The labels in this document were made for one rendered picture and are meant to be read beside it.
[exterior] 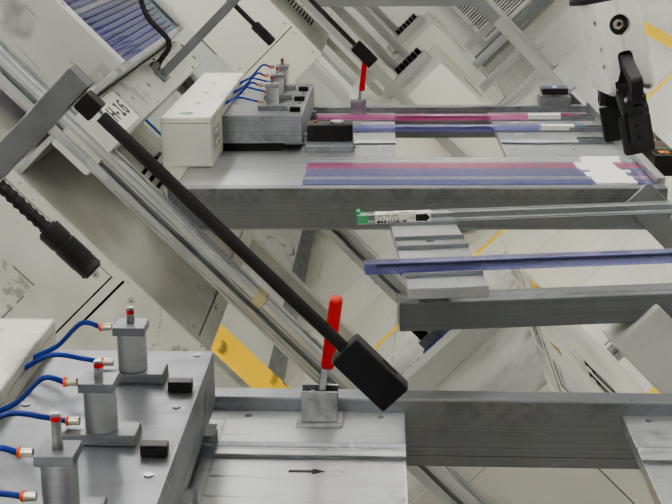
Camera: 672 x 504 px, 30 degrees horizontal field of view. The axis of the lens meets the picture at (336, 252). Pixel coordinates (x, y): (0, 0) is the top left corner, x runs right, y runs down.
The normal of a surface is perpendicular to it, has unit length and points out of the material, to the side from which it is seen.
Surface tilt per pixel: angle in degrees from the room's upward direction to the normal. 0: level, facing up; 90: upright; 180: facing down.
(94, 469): 45
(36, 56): 90
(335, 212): 90
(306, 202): 90
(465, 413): 90
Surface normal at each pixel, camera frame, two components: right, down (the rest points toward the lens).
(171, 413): 0.00, -0.96
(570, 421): -0.04, 0.28
